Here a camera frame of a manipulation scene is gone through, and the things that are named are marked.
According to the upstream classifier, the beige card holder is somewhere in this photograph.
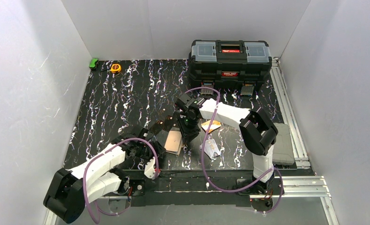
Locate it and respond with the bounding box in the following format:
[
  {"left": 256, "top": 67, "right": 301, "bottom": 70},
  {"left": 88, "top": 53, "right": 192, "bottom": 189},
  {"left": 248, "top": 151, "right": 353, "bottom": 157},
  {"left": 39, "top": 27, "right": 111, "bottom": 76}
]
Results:
[{"left": 164, "top": 130, "right": 184, "bottom": 155}]

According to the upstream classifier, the green plastic object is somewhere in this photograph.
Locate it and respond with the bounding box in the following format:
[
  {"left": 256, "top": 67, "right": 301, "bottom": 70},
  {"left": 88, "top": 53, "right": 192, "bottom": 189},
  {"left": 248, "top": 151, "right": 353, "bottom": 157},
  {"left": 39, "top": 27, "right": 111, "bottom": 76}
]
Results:
[{"left": 89, "top": 58, "right": 99, "bottom": 70}]

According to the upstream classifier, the silver toolbox latch left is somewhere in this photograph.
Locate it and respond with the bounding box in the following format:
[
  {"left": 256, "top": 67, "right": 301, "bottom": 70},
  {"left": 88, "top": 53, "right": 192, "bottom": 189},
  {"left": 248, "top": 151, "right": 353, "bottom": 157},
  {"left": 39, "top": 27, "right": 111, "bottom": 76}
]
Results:
[{"left": 200, "top": 81, "right": 215, "bottom": 95}]

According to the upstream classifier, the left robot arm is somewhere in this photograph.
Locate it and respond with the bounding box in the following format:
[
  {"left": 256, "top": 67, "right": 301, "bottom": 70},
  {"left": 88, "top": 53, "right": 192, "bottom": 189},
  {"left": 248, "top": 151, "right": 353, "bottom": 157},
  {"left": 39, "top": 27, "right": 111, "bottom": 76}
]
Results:
[{"left": 43, "top": 125, "right": 166, "bottom": 223}]

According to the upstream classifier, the silver toolbox latch right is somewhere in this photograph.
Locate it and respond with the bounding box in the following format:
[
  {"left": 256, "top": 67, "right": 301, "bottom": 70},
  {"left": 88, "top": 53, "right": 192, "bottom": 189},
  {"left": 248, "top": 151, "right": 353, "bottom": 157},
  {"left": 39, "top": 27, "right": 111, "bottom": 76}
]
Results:
[{"left": 240, "top": 83, "right": 255, "bottom": 96}]

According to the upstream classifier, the aluminium frame rail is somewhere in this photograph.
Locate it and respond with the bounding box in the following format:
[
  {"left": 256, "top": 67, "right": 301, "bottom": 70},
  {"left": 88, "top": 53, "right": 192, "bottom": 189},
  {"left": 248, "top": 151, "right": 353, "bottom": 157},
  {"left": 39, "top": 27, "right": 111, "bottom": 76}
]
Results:
[
  {"left": 270, "top": 57, "right": 311, "bottom": 169},
  {"left": 43, "top": 176, "right": 339, "bottom": 225}
]

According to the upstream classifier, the grey pad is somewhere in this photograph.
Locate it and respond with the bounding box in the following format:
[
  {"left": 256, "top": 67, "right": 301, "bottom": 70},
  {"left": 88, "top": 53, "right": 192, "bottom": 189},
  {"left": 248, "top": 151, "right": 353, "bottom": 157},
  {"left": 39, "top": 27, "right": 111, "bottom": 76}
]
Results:
[{"left": 272, "top": 123, "right": 295, "bottom": 165}]

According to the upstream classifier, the black plastic toolbox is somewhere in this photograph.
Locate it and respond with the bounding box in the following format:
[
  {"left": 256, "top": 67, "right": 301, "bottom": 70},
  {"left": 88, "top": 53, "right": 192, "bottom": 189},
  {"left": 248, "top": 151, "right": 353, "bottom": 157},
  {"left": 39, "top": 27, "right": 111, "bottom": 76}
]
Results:
[{"left": 188, "top": 40, "right": 272, "bottom": 93}]

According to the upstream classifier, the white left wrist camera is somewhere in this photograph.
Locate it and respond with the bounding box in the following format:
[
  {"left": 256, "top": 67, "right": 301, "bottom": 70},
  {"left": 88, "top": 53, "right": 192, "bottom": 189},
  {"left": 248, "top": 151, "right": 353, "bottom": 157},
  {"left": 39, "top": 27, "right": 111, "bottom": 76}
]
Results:
[{"left": 144, "top": 157, "right": 158, "bottom": 180}]

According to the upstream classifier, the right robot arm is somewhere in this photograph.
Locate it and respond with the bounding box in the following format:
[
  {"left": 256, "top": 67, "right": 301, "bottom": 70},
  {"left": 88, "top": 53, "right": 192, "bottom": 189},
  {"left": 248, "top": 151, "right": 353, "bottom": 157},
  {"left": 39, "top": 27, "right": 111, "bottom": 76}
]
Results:
[{"left": 175, "top": 93, "right": 279, "bottom": 189}]

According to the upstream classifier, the yellow tape measure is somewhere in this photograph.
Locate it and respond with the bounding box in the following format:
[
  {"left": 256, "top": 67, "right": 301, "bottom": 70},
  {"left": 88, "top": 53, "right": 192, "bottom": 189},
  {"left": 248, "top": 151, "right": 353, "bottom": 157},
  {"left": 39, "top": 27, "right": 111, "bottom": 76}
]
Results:
[{"left": 110, "top": 63, "right": 122, "bottom": 74}]

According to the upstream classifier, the aluminium frame rail front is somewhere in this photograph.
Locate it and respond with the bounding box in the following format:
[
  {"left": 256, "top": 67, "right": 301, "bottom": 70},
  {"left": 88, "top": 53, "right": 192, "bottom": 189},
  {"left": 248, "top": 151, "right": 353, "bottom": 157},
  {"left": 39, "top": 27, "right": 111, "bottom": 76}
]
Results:
[{"left": 43, "top": 176, "right": 339, "bottom": 225}]

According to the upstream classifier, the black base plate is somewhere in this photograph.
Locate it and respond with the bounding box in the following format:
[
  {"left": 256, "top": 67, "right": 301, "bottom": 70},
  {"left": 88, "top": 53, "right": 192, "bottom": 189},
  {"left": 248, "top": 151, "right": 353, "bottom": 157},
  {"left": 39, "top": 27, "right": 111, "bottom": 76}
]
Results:
[{"left": 124, "top": 169, "right": 314, "bottom": 207}]

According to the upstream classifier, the orange card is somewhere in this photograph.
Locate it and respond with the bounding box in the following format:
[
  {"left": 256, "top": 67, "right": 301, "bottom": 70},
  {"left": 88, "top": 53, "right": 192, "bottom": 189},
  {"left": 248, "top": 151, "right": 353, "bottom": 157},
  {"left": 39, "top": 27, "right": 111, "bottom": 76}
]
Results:
[{"left": 201, "top": 120, "right": 222, "bottom": 134}]

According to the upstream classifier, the white card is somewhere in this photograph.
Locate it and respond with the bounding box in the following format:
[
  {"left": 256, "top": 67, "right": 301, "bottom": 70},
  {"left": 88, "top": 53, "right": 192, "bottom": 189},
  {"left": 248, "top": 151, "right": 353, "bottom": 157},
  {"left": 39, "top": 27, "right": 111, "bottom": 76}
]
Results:
[{"left": 200, "top": 139, "right": 221, "bottom": 160}]

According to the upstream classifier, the aluminium frame rail right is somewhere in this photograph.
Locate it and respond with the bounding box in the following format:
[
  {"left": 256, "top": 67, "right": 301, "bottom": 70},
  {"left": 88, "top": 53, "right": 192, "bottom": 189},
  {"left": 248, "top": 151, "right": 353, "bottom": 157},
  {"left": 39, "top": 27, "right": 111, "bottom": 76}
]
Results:
[{"left": 270, "top": 57, "right": 311, "bottom": 169}]

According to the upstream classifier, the silver toolbox latch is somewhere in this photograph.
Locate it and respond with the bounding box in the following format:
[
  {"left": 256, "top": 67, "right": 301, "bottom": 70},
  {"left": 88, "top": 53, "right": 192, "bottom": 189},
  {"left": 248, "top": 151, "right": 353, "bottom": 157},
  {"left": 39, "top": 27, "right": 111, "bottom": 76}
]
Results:
[
  {"left": 240, "top": 83, "right": 255, "bottom": 96},
  {"left": 200, "top": 81, "right": 215, "bottom": 95}
]

